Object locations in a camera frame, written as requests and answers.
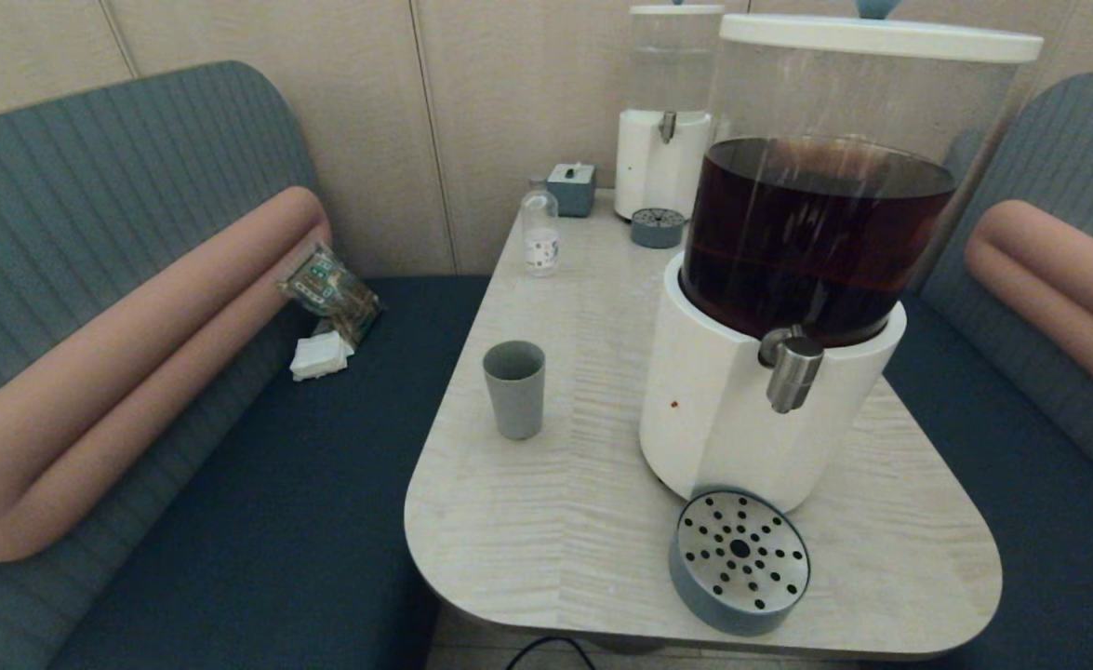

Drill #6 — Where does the ribbed grey-blue sofa backrest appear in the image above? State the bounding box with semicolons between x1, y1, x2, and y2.
918;73;1093;508
0;61;324;670

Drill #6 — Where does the small white dispenser lid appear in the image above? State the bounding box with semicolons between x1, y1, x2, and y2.
629;0;726;17

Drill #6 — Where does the clear snack packet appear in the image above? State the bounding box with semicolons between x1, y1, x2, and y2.
278;244;384;347

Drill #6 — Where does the small clear plastic bottle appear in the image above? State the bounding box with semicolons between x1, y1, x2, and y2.
521;177;560;278

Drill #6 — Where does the grey-blue square box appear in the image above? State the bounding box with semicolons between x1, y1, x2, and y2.
547;163;596;219

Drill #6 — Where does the small round perforated drip tray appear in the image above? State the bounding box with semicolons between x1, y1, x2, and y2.
631;208;686;249

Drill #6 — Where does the large round perforated drip tray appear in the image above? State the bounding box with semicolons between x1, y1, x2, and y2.
669;489;812;637

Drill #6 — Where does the small water beverage dispenser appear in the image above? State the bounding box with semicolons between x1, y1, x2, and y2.
615;11;726;222

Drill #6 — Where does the large white dispenser lid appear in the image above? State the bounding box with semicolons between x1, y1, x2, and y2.
719;0;1045;65

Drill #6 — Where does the white napkin stack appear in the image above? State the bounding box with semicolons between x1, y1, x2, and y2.
289;330;355;382

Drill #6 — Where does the grey-blue plastic cup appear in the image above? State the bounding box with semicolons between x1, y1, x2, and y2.
482;341;547;441

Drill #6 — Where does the large tea beverage dispenser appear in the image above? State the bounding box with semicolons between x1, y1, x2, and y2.
639;37;1020;514

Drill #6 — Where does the black floor cable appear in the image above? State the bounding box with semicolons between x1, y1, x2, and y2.
506;636;596;670

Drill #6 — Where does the dark blue sofa seat cushion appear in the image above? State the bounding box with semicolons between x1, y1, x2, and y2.
867;293;1093;670
48;275;491;670

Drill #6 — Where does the large steel dispenser tap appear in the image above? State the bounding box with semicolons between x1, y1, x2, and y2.
757;325;826;415

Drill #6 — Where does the pink cylindrical sofa bolster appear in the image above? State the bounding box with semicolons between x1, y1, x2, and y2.
964;199;1093;415
0;186;333;564

